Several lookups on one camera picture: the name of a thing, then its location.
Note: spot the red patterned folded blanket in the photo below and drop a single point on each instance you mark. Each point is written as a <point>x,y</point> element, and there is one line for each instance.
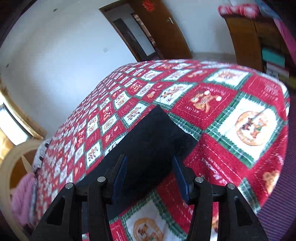
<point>250,11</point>

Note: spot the black pants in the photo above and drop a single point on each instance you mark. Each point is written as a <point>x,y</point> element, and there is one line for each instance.
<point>150,148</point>

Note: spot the grey floral pillow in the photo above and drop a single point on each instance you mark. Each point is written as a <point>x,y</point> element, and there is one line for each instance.
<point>40,154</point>

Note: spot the pink folded quilt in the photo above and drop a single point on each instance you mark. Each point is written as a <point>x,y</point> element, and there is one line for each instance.
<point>22,205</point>

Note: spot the brown wooden door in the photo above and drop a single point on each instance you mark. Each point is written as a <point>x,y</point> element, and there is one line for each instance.
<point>163,29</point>

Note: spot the window with yellow curtain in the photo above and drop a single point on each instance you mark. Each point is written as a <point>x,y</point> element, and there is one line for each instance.
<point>16,126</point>

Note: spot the red patchwork teddy bedspread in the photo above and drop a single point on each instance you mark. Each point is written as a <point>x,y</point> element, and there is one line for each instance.
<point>237,115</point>

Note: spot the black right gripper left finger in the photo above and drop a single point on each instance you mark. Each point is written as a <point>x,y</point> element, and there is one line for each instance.
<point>63,218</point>

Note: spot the cream wooden headboard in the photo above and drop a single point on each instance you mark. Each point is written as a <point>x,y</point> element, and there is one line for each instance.
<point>16,164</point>

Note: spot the red door decoration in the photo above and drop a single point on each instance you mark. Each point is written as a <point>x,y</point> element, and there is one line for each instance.
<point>148,5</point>

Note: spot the brown wooden cabinet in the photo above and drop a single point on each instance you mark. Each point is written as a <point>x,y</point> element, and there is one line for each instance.
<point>249,37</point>

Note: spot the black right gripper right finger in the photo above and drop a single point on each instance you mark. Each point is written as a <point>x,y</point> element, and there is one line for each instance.
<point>236,219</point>

